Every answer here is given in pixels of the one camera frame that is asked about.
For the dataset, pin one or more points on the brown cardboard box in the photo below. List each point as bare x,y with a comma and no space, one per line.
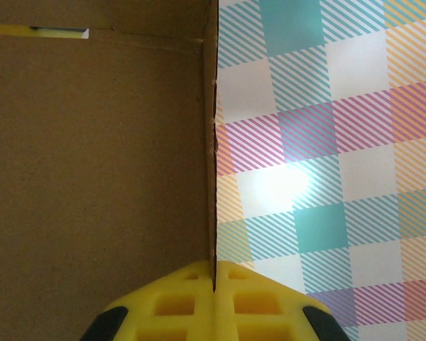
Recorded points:
92,160

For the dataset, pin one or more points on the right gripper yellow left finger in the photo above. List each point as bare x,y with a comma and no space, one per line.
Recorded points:
170,305

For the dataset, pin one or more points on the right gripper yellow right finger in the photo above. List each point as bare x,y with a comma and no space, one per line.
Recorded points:
255,305

